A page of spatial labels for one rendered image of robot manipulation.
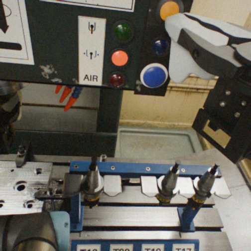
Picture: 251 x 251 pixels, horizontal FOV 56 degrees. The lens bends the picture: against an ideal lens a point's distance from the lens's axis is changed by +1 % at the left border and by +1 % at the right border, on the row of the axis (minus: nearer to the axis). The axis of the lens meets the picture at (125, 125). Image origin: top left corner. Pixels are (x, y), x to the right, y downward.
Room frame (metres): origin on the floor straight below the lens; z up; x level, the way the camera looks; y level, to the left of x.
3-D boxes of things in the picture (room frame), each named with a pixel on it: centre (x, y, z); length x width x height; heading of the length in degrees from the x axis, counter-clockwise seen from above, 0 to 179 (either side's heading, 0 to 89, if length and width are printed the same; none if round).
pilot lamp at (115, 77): (0.27, 0.02, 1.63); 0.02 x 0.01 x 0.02; 100
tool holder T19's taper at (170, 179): (0.42, -0.15, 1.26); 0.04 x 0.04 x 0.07
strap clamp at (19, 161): (0.61, 0.40, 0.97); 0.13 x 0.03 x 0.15; 10
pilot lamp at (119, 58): (0.27, 0.02, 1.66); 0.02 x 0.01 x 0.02; 100
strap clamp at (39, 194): (0.45, 0.22, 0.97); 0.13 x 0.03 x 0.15; 100
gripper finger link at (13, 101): (0.42, 0.26, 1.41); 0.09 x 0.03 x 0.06; 176
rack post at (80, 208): (0.42, 0.13, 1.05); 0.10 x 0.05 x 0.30; 10
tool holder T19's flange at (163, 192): (0.42, -0.15, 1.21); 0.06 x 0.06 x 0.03
